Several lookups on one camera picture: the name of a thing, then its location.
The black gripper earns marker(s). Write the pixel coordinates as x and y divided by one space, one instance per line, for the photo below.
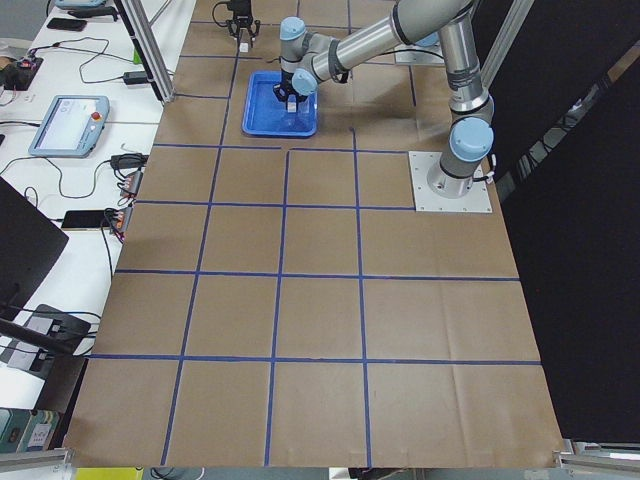
286 83
242 21

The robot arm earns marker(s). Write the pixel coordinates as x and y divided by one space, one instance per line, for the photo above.
240 8

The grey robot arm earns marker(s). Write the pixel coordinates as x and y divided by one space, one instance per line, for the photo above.
308 59

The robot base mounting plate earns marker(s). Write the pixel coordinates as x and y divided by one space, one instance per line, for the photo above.
435 191

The blue plastic tray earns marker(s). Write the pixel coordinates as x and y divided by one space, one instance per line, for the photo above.
265 116

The black power adapter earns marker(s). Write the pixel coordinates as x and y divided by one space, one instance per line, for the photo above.
135 78

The teach pendant tablet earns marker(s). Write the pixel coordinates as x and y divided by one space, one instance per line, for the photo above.
71 127

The black monitor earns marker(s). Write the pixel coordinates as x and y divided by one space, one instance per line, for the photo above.
30 246

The aluminium frame post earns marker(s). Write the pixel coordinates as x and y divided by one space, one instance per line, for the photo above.
140 32

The usb hub with cables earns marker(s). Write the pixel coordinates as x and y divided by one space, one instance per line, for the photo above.
130 185

